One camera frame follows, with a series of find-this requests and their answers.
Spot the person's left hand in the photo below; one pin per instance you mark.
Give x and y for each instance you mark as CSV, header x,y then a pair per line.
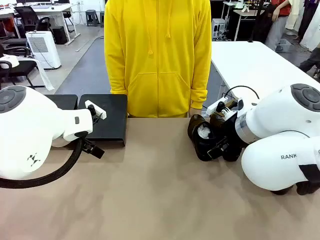
x,y
193,112

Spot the white computer case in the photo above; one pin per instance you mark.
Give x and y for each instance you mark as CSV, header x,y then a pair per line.
x,y
218,27

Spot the background person dark trousers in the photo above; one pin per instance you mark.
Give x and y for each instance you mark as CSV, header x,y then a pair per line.
x,y
311,62

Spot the person's right forearm yellow sleeve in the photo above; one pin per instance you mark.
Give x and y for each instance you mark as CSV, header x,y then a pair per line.
x,y
116,80

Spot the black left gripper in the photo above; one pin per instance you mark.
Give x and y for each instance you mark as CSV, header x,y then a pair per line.
x,y
96,118

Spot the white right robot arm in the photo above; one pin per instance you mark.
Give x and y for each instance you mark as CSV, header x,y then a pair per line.
x,y
275,112

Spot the white paper shoe stuffing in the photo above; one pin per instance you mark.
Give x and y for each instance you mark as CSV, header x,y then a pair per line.
x,y
205,132

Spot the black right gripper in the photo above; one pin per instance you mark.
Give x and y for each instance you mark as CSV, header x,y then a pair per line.
x,y
231,132

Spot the grey stool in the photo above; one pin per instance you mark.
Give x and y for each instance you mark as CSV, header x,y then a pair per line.
x,y
91,16

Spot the white air purifier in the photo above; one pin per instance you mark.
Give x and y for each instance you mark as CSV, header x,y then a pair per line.
x,y
45,52

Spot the white table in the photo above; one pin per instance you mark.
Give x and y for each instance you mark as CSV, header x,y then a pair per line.
x,y
250,65

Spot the person torso yellow hoodie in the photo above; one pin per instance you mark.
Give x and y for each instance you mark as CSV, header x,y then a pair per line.
x,y
157,62

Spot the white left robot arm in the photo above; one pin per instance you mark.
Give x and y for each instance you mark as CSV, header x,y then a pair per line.
x,y
30,120

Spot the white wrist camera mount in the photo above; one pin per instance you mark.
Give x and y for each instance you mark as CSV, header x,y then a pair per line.
x,y
212,107
100,111

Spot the white rounded object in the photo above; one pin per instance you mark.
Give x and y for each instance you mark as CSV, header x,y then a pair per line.
x,y
10,61

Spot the white office desk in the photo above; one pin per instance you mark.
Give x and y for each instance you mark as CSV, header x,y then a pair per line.
x,y
57,7

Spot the white hanging cloth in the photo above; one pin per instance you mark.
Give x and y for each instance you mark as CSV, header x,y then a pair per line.
x,y
43,75

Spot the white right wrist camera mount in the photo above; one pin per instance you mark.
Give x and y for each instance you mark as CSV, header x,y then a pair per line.
x,y
212,107

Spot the grey plastic bin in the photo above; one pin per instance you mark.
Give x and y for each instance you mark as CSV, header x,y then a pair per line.
x,y
283,46

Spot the black chunky leather shoe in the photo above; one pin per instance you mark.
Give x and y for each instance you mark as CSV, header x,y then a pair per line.
x,y
217,122
197,146

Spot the black office chair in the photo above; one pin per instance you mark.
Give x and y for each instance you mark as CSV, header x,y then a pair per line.
x,y
17,68
28,17

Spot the background person red shirt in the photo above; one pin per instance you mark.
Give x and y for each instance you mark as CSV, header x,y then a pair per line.
x,y
277,30

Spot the cream hanging garment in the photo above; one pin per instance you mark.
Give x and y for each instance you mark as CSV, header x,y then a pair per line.
x,y
295,15

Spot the person's left forearm yellow sleeve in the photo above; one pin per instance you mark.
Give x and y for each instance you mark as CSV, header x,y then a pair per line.
x,y
200,95

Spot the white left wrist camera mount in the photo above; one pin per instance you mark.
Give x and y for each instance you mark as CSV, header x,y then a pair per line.
x,y
100,111

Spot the black computer tower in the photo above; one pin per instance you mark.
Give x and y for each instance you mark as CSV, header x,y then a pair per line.
x,y
59,35

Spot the wooden desk black frame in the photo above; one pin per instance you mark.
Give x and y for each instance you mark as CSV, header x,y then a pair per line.
x,y
247,12

